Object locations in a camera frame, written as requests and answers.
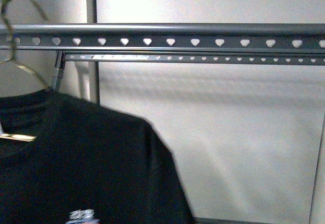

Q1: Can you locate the gold metal clothes hanger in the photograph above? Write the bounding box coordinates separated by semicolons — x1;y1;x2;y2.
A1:
1;0;50;90

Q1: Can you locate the grey rack side brace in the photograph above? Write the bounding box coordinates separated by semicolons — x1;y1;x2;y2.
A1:
51;51;66;91

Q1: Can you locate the grey perforated front rack rail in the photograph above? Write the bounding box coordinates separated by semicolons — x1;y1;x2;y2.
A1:
13;23;324;55

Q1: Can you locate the grey perforated rear rack rail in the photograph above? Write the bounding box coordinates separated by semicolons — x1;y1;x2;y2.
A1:
65;54;324;66

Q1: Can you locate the grey perforated rack rail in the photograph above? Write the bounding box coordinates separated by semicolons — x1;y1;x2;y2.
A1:
65;54;324;66
13;23;324;55

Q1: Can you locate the black t-shirt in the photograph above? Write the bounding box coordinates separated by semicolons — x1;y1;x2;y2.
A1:
1;90;194;223

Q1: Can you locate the white clothing neck label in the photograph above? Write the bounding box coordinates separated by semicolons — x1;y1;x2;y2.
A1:
1;121;36;142

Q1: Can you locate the grey vertical rack post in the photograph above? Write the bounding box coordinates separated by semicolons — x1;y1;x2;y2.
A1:
84;0;100;105

